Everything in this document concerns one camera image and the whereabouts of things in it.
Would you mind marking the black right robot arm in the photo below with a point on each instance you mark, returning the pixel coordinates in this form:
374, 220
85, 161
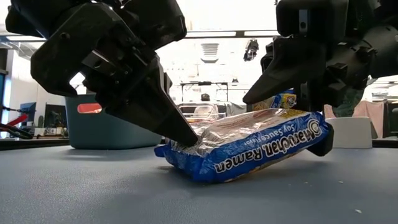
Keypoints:
385, 46

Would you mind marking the blue Maruchan soy ramen pack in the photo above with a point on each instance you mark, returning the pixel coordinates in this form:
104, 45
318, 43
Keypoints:
286, 101
248, 149

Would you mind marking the pink cloth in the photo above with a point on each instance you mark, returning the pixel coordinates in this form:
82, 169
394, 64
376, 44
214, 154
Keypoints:
373, 115

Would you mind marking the white ceiling vent duct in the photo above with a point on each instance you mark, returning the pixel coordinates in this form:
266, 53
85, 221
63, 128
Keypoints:
210, 49

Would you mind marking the black metal table frame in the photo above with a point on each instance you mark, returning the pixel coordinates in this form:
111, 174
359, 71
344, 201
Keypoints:
205, 83

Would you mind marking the dark side table top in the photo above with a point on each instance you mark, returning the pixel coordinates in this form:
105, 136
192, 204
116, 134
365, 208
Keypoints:
31, 143

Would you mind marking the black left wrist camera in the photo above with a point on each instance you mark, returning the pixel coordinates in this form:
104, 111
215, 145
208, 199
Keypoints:
155, 21

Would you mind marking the white plant pot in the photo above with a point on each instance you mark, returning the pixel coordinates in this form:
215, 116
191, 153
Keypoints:
348, 133

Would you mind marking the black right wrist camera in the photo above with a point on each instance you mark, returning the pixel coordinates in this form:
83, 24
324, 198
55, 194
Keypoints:
326, 18

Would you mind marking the long ceiling light strip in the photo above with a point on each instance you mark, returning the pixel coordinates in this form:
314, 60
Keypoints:
217, 33

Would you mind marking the black desk monitors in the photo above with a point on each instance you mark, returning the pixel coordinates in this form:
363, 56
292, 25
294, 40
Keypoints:
54, 116

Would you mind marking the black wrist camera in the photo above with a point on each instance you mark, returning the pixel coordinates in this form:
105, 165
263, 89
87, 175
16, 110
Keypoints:
155, 21
326, 18

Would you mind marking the black ceiling spotlight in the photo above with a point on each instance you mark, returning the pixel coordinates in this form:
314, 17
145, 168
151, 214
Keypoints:
251, 49

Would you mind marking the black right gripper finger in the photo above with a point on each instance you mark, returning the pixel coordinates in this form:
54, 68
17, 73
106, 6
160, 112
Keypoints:
289, 71
325, 149

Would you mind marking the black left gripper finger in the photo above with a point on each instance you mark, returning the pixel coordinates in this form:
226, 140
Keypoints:
168, 83
149, 115

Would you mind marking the person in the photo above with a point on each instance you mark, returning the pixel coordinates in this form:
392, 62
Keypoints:
205, 97

